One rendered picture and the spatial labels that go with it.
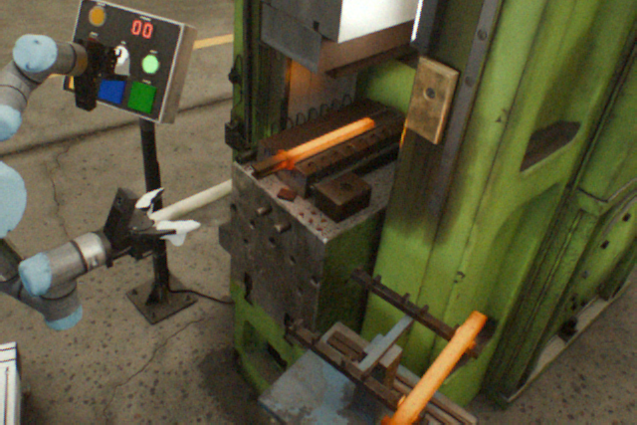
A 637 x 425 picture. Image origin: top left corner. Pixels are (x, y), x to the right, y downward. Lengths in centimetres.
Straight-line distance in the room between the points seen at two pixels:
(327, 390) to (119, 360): 108
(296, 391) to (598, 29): 105
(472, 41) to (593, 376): 170
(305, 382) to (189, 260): 130
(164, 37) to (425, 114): 78
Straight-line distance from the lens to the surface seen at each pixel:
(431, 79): 130
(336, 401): 148
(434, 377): 122
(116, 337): 246
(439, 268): 154
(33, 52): 140
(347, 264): 161
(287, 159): 153
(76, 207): 301
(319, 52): 134
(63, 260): 131
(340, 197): 148
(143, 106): 177
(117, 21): 185
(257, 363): 216
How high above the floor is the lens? 191
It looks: 37 degrees down
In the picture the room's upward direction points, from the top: 6 degrees clockwise
